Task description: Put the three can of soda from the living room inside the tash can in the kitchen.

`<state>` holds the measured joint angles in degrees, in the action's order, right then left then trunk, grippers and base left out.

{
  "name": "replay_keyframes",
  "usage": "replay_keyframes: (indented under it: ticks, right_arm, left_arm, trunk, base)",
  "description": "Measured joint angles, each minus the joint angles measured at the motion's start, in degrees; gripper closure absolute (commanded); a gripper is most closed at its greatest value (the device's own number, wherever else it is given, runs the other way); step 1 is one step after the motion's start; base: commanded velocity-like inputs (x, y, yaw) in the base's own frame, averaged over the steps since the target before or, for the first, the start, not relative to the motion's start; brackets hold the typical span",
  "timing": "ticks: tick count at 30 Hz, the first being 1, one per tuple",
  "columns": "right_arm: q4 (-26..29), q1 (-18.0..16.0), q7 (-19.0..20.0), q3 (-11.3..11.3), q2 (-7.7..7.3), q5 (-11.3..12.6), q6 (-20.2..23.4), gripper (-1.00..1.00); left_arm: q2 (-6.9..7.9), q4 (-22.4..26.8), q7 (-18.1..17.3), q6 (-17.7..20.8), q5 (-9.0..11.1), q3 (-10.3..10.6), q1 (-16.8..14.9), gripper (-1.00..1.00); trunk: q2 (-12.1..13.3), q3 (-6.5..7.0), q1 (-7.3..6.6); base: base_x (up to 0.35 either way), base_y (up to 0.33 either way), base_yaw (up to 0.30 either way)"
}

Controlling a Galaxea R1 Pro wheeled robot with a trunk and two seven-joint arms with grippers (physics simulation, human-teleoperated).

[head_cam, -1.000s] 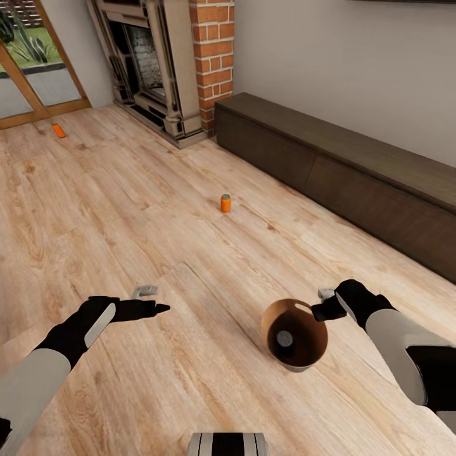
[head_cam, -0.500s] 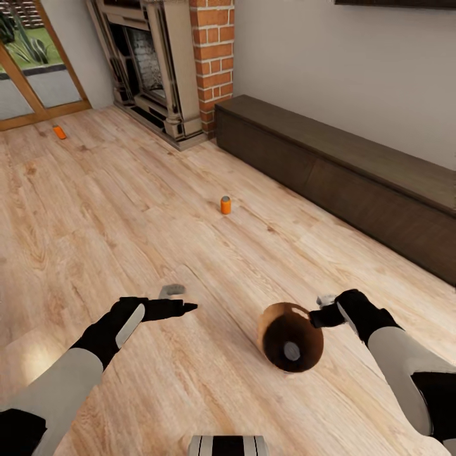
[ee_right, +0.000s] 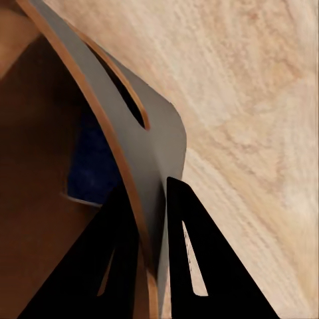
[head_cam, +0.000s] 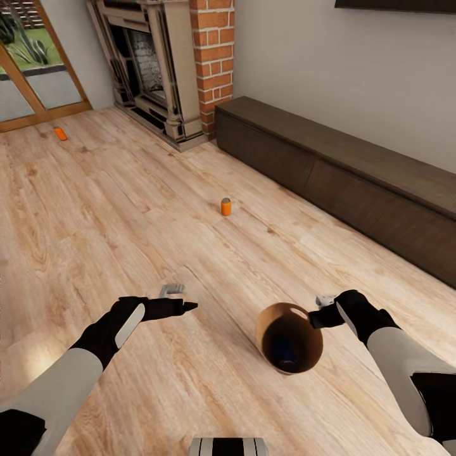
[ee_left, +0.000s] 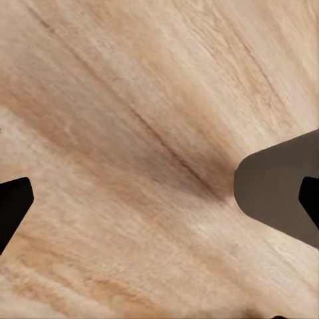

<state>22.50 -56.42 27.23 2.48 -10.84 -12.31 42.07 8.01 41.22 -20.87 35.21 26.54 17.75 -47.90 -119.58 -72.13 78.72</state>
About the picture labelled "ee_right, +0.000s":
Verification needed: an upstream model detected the trash can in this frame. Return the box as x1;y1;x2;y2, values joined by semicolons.
0;0;187;319

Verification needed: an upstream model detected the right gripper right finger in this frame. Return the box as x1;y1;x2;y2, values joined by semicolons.
167;177;279;319

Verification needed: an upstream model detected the can of soda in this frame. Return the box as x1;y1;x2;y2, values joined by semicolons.
66;93;144;207

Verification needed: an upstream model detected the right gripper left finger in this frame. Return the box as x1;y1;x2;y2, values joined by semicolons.
17;183;139;319

